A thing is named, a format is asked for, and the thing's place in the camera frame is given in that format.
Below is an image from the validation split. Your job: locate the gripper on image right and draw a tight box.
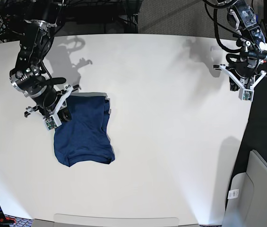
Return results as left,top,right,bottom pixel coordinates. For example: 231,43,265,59
213,62,267,91

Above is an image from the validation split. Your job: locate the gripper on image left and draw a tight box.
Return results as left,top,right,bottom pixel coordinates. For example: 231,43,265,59
24,84,81,123

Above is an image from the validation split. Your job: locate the blue long-sleeve shirt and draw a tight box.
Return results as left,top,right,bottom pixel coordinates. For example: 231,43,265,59
53,96,115,167

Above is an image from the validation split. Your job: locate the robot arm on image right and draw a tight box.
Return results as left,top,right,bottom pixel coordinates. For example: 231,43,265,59
203,0,267,91

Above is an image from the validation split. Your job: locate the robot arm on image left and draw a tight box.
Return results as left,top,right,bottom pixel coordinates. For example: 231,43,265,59
9,0,79,129

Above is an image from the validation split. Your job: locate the beige plastic bin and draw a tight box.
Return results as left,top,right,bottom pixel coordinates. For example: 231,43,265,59
222,150,267,227

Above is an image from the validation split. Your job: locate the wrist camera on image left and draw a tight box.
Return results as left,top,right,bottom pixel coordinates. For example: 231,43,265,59
43,114,62,131

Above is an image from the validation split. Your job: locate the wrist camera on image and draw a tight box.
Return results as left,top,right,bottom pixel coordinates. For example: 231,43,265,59
239,88,254,102
43,114,62,131

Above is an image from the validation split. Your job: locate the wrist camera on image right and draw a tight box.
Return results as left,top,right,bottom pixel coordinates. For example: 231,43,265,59
239,88,254,102

